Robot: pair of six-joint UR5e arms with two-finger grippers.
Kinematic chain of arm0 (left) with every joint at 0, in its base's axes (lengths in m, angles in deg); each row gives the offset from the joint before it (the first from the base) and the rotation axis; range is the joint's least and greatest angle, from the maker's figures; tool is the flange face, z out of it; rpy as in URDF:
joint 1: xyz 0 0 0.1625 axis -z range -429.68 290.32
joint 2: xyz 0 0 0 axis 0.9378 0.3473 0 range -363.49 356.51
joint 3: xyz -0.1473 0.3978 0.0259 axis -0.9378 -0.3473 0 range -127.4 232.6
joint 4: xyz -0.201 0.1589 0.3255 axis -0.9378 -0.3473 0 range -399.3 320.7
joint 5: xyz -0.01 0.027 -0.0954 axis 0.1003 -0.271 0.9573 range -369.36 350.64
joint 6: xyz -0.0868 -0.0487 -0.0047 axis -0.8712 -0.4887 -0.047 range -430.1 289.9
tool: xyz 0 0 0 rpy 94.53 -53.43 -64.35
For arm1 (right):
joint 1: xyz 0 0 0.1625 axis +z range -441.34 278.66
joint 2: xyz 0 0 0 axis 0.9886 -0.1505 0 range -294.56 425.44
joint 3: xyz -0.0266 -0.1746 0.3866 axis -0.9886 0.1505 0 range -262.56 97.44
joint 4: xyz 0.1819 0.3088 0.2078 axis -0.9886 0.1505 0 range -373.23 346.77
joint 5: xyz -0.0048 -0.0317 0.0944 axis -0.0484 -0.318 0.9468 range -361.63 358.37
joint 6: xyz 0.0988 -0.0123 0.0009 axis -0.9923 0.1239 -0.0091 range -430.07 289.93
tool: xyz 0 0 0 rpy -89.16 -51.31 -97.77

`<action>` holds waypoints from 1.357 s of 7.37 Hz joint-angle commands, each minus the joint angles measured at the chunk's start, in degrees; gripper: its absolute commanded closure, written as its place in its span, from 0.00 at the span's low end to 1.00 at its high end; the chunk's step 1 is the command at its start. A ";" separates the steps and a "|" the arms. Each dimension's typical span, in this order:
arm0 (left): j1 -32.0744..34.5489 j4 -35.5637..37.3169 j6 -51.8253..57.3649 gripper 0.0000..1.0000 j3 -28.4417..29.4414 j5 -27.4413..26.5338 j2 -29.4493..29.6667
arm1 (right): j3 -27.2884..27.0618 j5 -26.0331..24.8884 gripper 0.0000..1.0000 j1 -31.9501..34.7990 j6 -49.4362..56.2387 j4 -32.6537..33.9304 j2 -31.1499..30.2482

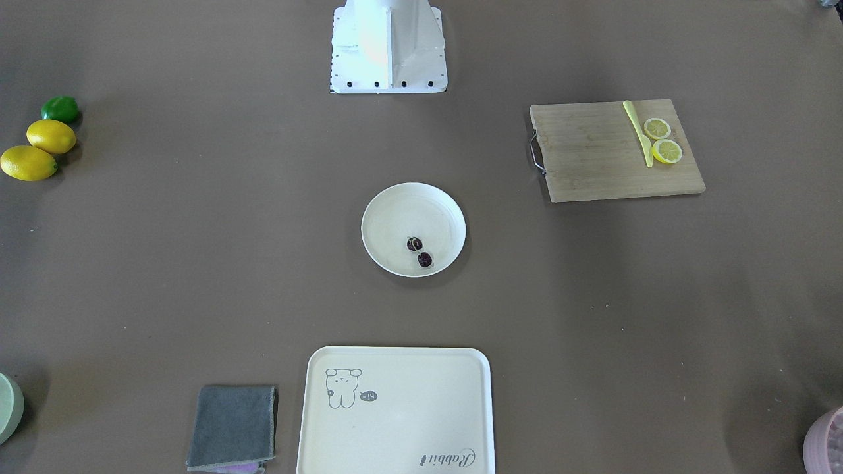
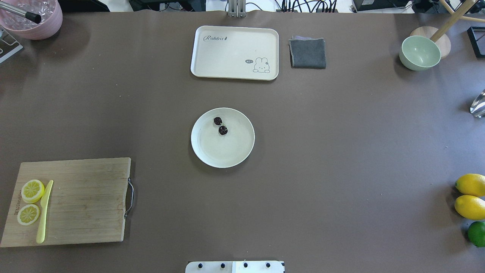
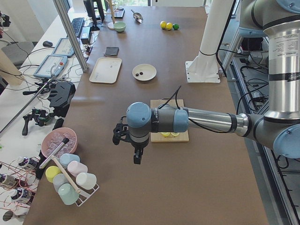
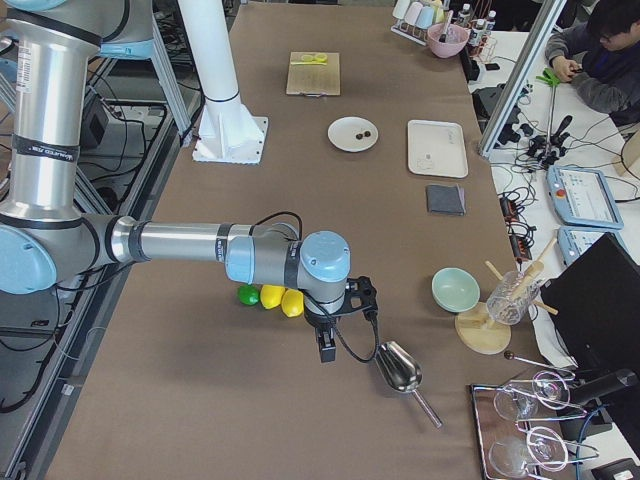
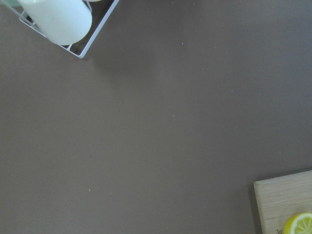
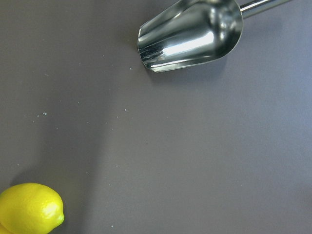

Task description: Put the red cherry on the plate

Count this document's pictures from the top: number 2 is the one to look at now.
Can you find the bamboo cutting board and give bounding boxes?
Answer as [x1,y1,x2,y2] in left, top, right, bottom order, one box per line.
[1,157,131,248]

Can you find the green bowl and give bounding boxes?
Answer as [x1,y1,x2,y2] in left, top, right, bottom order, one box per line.
[399,36,441,71]

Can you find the cream rabbit tray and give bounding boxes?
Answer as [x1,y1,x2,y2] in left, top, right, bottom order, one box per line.
[191,25,279,81]

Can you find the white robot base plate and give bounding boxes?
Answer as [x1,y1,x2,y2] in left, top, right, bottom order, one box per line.
[185,260,285,273]

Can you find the white wire cup rack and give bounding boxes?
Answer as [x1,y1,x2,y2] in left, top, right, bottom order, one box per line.
[0,27,23,63]

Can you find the yellow lemon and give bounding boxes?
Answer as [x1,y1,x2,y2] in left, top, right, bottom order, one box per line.
[454,173,485,197]
[454,195,485,221]

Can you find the yellow plastic knife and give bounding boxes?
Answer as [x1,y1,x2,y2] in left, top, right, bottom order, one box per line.
[35,180,54,244]

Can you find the green lime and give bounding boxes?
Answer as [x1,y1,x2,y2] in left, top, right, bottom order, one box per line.
[466,221,485,248]

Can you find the yellow lemon far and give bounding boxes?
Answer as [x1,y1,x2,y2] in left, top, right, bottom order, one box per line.
[454,173,485,197]

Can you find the lemon slice lower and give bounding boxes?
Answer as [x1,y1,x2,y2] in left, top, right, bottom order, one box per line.
[17,204,41,225]

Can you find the pink bowl of ice cubes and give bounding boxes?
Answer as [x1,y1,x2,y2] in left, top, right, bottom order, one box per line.
[0,0,63,40]

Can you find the grey folded cloth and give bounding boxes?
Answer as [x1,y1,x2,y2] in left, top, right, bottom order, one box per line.
[289,36,326,69]

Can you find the cream round plate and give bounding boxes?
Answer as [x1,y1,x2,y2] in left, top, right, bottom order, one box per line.
[191,107,256,169]

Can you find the steel ice scoop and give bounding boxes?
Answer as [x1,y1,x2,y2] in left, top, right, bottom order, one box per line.
[469,90,485,118]

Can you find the yellow lemon near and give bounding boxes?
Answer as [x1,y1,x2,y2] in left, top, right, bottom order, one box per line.
[454,195,485,221]

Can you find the aluminium frame post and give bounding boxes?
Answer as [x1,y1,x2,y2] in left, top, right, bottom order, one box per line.
[227,0,247,18]

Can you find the lemon half upper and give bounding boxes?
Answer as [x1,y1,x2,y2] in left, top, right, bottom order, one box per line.
[21,179,45,204]

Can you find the steel muddler black tip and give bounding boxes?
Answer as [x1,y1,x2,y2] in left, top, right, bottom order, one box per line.
[0,1,42,24]

